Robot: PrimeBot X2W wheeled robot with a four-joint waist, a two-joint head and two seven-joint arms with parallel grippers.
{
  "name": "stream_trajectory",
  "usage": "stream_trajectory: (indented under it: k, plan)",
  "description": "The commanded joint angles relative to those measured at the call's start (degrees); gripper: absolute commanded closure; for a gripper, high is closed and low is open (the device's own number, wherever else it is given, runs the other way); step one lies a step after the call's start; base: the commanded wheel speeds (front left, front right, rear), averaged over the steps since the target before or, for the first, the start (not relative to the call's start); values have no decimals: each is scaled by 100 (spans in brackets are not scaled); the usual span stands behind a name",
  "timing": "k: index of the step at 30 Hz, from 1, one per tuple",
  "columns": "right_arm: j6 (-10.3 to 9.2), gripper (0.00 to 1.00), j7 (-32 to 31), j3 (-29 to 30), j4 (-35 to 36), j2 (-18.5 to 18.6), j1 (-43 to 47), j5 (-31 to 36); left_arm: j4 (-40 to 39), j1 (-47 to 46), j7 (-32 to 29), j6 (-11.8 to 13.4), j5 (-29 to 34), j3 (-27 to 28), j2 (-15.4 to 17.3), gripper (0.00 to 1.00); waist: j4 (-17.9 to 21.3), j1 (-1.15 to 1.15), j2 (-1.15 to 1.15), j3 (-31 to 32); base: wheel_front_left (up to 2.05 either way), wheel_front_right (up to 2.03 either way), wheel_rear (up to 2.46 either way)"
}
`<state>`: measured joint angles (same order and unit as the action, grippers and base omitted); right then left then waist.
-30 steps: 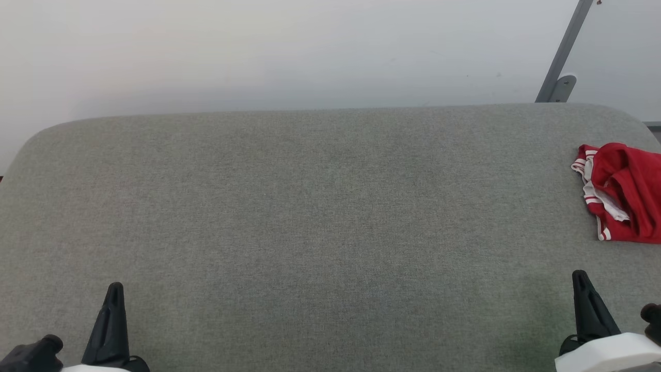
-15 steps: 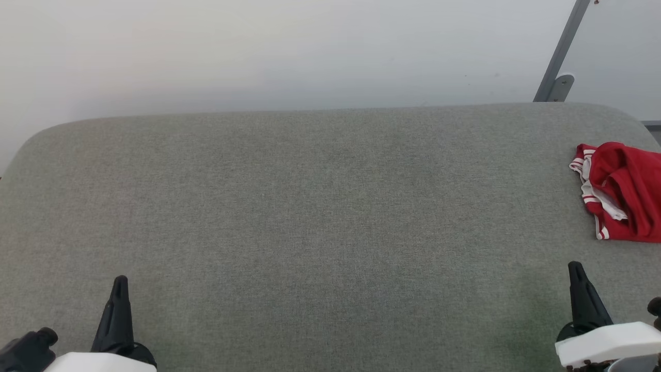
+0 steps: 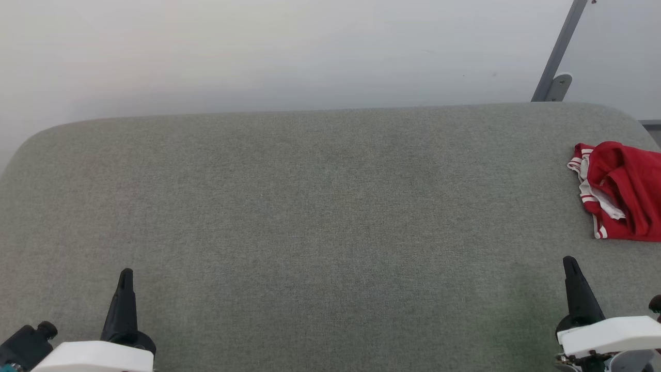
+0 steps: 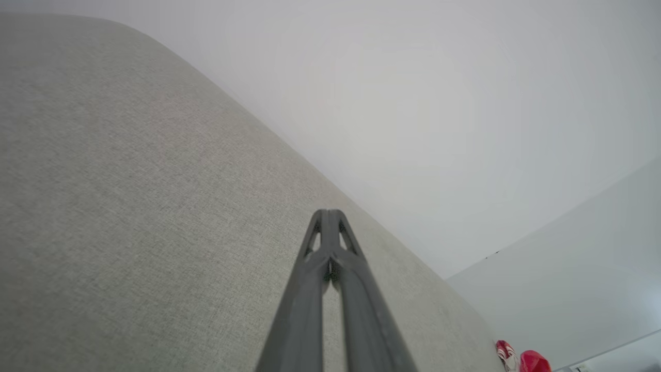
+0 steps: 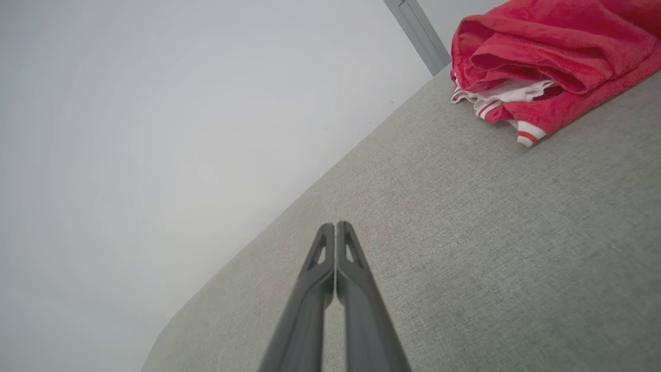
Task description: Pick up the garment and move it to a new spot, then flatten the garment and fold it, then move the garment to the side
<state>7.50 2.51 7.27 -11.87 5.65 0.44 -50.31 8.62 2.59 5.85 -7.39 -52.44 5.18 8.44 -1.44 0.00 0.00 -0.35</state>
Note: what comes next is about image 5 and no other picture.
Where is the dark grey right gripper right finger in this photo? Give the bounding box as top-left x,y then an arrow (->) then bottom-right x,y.
336,221 -> 413,372

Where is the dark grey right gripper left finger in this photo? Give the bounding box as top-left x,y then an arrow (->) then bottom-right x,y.
258,223 -> 336,372

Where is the red and white shirt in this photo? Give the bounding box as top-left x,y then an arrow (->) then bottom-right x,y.
450,0 -> 661,148

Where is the grey metal post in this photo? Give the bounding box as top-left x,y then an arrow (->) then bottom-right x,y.
383,0 -> 451,76

